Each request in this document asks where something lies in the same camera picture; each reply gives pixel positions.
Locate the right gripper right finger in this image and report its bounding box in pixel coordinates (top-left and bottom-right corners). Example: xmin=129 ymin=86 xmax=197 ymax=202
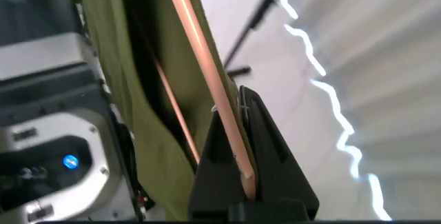
xmin=239 ymin=85 xmax=320 ymax=222

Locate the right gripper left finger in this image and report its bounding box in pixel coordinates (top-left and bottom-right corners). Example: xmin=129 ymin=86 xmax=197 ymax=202
xmin=188 ymin=110 xmax=256 ymax=222

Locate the pink clothes hanger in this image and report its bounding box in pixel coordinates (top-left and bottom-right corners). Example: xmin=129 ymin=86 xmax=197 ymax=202
xmin=151 ymin=0 xmax=257 ymax=201

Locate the green printed shirt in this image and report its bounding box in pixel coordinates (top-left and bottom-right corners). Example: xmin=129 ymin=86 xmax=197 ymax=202
xmin=61 ymin=0 xmax=259 ymax=222

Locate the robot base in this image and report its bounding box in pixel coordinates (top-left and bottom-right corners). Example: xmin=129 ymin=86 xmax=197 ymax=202
xmin=0 ymin=0 xmax=147 ymax=222

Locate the black clothes rack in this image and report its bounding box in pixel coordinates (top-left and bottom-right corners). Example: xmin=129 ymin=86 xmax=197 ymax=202
xmin=223 ymin=0 xmax=293 ymax=79

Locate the white curtain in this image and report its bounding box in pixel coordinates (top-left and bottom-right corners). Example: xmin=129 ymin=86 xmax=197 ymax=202
xmin=263 ymin=0 xmax=441 ymax=222

